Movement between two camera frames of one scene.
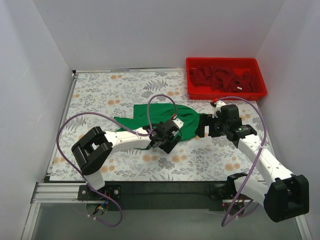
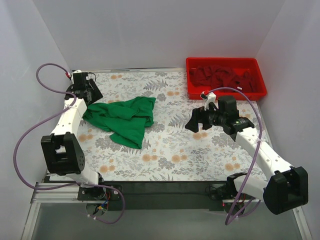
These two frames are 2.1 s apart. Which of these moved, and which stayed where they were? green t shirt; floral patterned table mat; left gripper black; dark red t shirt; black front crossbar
Moved: green t shirt; left gripper black
Stayed: black front crossbar; floral patterned table mat; dark red t shirt
